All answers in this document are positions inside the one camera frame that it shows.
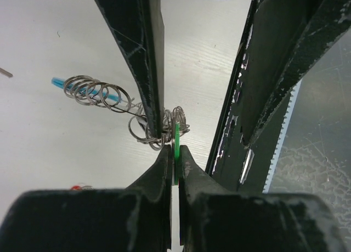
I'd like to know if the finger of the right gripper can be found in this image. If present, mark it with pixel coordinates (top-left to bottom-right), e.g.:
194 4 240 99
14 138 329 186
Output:
240 0 350 146
95 0 165 138

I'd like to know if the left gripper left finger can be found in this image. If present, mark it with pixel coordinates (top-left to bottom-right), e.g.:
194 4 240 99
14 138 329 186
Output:
1 146 172 251

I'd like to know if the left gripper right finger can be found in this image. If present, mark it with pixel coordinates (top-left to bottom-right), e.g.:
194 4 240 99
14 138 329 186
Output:
178 145 347 251

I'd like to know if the large keyring with blue handle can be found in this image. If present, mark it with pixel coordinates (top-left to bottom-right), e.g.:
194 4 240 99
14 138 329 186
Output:
51 75 190 151

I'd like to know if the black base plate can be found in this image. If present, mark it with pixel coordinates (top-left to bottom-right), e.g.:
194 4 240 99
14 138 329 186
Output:
205 0 290 193

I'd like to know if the white slotted cable duct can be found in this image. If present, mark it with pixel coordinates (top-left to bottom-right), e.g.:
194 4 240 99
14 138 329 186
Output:
262 80 302 193

